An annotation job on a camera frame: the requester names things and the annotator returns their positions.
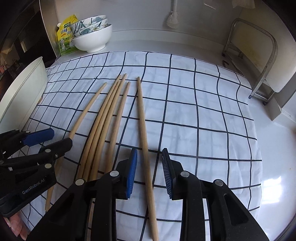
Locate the plain white bowl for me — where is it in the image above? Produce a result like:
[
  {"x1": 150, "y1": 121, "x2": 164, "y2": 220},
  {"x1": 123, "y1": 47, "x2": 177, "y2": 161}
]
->
[{"x1": 72, "y1": 24, "x2": 112, "y2": 53}]

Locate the floral patterned bowl upper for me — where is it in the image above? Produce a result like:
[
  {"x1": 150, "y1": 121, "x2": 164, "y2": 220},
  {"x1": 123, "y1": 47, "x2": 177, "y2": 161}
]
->
[{"x1": 70, "y1": 15, "x2": 107, "y2": 34}]

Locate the white hanging towel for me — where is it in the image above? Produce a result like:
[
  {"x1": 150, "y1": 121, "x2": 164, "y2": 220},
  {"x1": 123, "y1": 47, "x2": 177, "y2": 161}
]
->
[{"x1": 232, "y1": 0, "x2": 255, "y2": 9}]

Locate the person's left hand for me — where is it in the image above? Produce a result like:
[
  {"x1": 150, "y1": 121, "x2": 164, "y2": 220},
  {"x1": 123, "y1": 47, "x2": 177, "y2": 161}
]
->
[{"x1": 4, "y1": 211, "x2": 30, "y2": 240}]

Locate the white hanging brush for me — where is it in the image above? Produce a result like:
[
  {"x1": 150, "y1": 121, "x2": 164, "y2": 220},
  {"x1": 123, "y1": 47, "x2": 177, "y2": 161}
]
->
[{"x1": 166, "y1": 0, "x2": 179, "y2": 29}]

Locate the yellow seasoning pouch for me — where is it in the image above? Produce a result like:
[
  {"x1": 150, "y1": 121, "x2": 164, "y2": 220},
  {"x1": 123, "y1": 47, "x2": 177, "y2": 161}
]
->
[{"x1": 57, "y1": 15, "x2": 78, "y2": 56}]

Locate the metal dish rack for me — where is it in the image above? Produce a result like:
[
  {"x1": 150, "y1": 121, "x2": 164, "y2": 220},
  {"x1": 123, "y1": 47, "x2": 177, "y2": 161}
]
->
[{"x1": 222, "y1": 18, "x2": 278, "y2": 105}]

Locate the white checked cloth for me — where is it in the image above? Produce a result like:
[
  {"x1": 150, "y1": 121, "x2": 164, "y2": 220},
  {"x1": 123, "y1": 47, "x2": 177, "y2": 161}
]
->
[{"x1": 24, "y1": 51, "x2": 262, "y2": 240}]

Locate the large white plate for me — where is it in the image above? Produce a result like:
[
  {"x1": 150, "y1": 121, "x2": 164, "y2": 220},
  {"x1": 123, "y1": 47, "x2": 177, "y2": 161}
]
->
[{"x1": 0, "y1": 57, "x2": 48, "y2": 133}]

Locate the floral patterned bowl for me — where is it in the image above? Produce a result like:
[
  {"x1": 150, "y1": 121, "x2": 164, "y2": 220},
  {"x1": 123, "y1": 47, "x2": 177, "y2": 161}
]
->
[
  {"x1": 73, "y1": 19, "x2": 108, "y2": 37},
  {"x1": 70, "y1": 15, "x2": 107, "y2": 34}
]

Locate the floral patterned bowl lower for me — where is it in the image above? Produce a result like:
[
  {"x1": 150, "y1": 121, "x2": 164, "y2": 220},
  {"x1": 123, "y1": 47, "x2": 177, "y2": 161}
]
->
[{"x1": 73, "y1": 19, "x2": 108, "y2": 37}]

